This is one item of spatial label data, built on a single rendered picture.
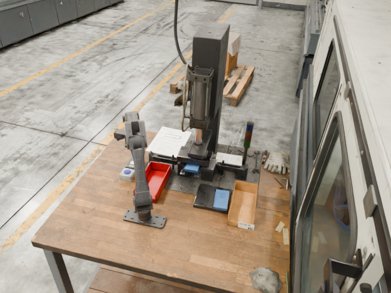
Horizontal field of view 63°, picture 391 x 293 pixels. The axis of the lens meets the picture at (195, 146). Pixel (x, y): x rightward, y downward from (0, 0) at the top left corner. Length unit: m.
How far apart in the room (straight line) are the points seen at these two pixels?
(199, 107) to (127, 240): 0.69
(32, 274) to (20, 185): 1.02
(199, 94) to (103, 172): 0.72
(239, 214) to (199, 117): 0.52
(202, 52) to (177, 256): 0.91
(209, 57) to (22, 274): 1.98
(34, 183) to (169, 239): 2.08
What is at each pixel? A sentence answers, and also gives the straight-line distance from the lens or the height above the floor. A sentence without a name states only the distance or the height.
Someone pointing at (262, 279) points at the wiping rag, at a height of 0.92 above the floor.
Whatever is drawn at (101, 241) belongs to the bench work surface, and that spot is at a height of 0.90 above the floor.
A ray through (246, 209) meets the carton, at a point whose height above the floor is 0.90.
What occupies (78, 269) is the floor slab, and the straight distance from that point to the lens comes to 2.58.
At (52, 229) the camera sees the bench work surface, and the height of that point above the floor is 0.90.
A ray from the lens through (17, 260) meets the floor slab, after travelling 2.78.
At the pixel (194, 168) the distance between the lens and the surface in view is 1.71.
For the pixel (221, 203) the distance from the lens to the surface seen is 1.62.
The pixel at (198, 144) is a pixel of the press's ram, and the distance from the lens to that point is 1.66.
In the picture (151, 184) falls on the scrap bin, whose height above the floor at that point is 0.91.
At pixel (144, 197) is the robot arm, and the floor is 1.04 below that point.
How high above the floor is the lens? 2.08
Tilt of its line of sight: 36 degrees down
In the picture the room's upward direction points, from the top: 3 degrees clockwise
